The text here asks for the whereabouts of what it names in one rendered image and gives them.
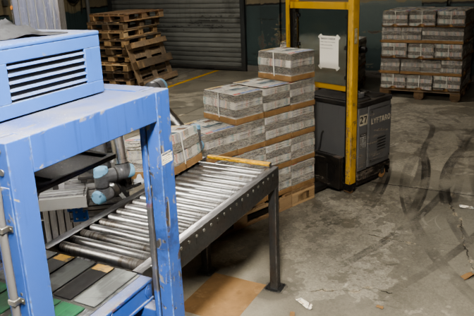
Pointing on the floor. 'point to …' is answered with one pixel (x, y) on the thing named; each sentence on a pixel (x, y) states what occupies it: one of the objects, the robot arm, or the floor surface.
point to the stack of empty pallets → (115, 38)
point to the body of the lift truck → (377, 134)
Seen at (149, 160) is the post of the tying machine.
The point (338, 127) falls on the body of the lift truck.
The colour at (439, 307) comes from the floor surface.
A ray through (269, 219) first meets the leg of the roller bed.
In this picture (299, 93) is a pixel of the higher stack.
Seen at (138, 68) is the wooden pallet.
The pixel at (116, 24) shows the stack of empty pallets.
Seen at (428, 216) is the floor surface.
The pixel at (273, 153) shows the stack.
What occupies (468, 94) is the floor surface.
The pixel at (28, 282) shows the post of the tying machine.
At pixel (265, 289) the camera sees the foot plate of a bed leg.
